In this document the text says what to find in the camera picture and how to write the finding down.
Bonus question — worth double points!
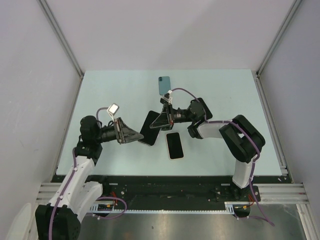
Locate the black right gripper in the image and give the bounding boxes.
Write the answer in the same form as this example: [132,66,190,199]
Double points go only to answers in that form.
[150,103,194,131]

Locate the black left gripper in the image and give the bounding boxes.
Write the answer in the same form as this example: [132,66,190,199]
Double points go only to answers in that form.
[94,117,144,144]

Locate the black phone screen up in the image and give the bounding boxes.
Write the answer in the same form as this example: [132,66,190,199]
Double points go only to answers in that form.
[137,110,161,146]

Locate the black phone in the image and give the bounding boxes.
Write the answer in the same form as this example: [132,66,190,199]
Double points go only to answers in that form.
[166,132,184,159]

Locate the beige phone case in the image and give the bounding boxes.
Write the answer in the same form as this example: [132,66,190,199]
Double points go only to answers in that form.
[165,132,185,161]

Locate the teal blue phone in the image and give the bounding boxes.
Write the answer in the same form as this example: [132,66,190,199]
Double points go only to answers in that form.
[158,76,171,96]

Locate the black phone camera side up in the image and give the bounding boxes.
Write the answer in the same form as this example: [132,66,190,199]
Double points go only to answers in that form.
[190,97,213,121]

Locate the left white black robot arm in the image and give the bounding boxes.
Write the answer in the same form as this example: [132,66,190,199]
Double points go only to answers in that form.
[35,115,143,240]

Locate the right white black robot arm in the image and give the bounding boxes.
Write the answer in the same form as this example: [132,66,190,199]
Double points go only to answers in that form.
[150,98,266,201]

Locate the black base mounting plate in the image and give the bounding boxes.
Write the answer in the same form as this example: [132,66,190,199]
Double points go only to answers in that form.
[85,175,292,211]

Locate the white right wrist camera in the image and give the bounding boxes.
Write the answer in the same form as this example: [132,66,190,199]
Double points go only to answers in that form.
[160,90,173,105]

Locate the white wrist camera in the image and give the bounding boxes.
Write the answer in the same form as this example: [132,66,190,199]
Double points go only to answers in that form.
[106,103,120,121]
[160,90,173,105]

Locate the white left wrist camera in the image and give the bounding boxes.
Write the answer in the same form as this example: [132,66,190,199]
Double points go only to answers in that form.
[106,103,120,121]

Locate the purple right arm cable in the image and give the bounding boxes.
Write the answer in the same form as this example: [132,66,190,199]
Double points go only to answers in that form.
[169,87,261,188]

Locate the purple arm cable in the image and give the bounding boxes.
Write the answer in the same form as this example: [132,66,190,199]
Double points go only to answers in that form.
[169,87,261,188]
[48,106,110,240]

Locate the aluminium frame rail left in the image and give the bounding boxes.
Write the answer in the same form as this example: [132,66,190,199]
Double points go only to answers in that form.
[36,182,61,204]

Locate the aluminium frame rail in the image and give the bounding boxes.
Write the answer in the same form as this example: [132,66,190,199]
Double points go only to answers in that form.
[36,182,61,204]
[255,183,309,204]

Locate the white slotted cable duct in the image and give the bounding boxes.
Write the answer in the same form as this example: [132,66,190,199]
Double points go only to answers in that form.
[84,201,251,215]

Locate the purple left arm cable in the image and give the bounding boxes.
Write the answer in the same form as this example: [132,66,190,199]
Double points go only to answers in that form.
[48,106,110,240]

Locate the left aluminium corner post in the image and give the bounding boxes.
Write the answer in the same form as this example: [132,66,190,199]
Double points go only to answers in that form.
[37,0,85,80]

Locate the aluminium corner post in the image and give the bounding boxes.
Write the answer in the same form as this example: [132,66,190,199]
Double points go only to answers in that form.
[256,0,305,76]
[37,0,85,80]

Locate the aluminium frame rail front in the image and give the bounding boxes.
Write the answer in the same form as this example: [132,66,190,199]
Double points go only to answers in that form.
[255,183,309,204]

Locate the right aluminium corner post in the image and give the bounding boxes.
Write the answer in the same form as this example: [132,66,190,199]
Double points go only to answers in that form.
[256,0,305,76]

